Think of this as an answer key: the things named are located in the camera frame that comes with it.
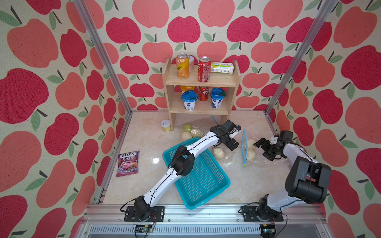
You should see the pale pear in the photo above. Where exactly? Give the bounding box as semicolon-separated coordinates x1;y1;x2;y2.
247;138;257;149
246;149;257;162
212;147;225;159

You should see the clear zip-top bag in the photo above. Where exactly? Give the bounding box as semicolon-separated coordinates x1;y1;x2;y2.
177;114;219;141
212;130;292;170

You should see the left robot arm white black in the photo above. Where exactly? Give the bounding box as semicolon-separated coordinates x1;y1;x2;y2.
133;120;241;221

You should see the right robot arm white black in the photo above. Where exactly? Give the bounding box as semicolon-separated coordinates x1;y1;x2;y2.
254;131;331;221

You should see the right blue-lid yogurt cup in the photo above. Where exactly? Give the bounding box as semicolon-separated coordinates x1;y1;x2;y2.
210;88;226;109

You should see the blue-lid yogurt cup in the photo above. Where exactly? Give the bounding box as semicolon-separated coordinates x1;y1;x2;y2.
181;90;197;111
210;88;226;109

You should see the teal plastic basket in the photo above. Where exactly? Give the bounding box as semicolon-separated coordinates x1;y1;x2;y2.
175;149;230;210

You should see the small red can lower shelf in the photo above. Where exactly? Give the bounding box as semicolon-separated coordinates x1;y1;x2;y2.
198;86;209;102

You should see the left blue-lid yogurt cup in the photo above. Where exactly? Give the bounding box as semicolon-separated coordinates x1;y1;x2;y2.
181;90;197;111

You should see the wooden two-tier shelf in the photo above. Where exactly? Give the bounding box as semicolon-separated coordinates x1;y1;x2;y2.
161;58;242;131

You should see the yellow cup lower shelf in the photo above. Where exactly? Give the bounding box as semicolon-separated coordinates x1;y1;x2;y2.
180;86;195;93

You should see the white green box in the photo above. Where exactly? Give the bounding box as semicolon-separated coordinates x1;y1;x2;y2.
211;62;234;74

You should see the red cola can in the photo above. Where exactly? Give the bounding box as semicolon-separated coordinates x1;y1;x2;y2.
197;57;211;82

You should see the pink can behind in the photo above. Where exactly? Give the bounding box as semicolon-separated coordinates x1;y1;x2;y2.
188;55;194;72

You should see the orange soda can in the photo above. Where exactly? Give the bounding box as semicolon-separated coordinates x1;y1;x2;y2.
176;53;190;79

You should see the purple candy packet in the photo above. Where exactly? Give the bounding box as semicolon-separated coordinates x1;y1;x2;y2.
116;151;139;177

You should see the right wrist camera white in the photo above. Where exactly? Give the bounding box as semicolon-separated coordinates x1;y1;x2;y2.
269;135;282;145

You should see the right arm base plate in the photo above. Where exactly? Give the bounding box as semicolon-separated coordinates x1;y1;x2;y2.
238;206;284;223

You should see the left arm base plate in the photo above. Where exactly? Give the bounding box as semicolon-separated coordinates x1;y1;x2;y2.
124;206;165;222

